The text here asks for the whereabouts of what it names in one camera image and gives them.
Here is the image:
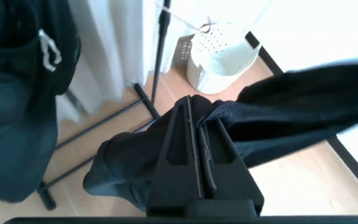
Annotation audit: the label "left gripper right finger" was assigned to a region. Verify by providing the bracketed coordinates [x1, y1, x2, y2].
[197, 118, 265, 216]

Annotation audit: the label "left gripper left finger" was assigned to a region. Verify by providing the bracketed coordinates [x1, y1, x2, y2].
[146, 95, 204, 217]

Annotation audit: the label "black heap of clothes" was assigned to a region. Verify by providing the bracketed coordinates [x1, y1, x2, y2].
[82, 60, 358, 214]

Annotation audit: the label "black shorts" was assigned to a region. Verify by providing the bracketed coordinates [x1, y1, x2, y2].
[0, 0, 82, 203]

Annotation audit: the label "white laundry basket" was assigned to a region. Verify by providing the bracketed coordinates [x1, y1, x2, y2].
[186, 23, 262, 95]

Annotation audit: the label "black clothes rack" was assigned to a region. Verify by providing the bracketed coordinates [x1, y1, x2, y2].
[37, 0, 172, 212]

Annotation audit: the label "beige curtain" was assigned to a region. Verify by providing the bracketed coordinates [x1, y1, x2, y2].
[55, 0, 275, 124]

